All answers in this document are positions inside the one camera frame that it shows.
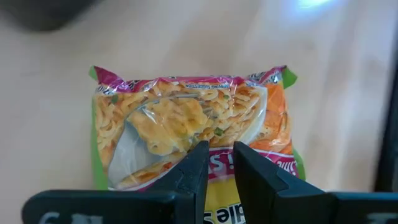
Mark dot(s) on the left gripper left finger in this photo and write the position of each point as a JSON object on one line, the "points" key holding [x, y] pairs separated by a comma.
{"points": [[155, 207]]}

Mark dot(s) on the green pink shrimp ramen pack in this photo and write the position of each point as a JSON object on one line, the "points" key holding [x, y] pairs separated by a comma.
{"points": [[186, 118]]}

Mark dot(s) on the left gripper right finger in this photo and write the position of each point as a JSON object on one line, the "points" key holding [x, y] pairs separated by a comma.
{"points": [[280, 205]]}

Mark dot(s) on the black aluminium table frame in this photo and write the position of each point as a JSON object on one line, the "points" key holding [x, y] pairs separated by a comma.
{"points": [[390, 140]]}

